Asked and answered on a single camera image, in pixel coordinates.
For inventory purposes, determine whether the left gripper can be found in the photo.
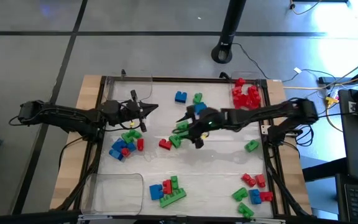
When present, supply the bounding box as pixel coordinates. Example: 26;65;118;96
121;90;160;133

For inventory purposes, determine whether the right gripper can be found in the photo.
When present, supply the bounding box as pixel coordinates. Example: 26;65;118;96
175;106;228;149

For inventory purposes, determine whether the long green toy block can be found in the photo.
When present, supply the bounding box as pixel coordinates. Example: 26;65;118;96
175;120;191;138
159;187;188;208

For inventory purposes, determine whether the clear plastic bin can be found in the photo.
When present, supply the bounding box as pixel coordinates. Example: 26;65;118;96
81;173;145;216
230;71;264;110
106;75;154;108

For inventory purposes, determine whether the white glossy table sheet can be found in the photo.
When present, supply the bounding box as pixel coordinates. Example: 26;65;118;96
99;81;275;217

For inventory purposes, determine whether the black floor bar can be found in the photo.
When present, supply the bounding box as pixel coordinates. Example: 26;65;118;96
318;70;358;85

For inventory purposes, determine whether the black table frame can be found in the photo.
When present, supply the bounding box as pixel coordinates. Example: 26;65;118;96
61;75;312;220

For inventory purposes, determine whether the black cylindrical floor post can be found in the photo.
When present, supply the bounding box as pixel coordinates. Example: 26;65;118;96
211;0;247;65

